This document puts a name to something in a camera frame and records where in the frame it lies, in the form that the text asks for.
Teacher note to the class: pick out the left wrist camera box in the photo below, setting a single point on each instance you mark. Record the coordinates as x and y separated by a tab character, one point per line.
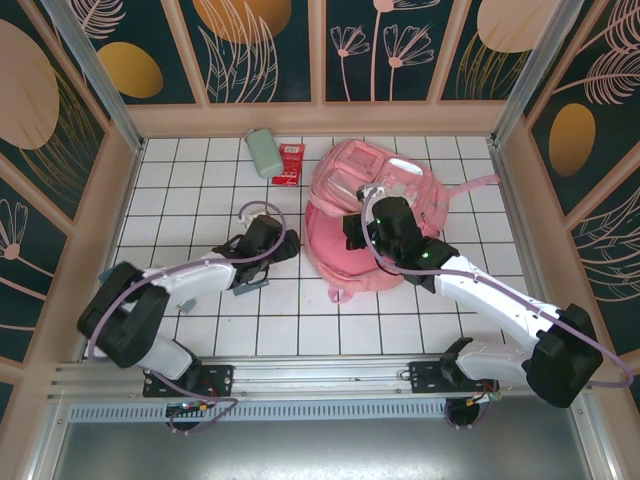
254	218

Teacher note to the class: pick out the aluminium front rail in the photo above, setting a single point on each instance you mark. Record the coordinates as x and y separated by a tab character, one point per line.
320	377

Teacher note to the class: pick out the pink backpack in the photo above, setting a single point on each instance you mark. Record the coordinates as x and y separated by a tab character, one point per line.
330	240

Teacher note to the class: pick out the aluminium side rail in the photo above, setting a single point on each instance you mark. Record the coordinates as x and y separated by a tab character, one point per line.
518	220

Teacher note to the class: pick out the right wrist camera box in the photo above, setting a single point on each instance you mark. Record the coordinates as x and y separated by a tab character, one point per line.
372	191

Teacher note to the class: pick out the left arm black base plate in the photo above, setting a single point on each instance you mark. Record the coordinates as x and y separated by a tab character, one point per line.
220	375

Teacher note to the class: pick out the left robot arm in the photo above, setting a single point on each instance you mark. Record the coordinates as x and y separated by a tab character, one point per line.
200	275

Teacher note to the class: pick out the steel sheet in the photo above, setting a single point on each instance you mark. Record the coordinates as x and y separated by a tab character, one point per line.
320	450

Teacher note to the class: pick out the red box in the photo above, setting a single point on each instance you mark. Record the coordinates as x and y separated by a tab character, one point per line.
290	165

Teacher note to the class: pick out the aluminium corner post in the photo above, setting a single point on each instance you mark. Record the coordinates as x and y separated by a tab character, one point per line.
525	75
100	85

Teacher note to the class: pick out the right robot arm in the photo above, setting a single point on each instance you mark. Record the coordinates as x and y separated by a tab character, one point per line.
500	310

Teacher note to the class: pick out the green pencil case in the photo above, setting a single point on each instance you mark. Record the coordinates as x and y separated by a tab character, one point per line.
262	152

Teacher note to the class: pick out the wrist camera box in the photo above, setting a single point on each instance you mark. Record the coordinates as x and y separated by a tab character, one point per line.
254	218
372	191

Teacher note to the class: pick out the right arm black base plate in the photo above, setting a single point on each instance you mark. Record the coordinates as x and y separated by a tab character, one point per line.
425	375

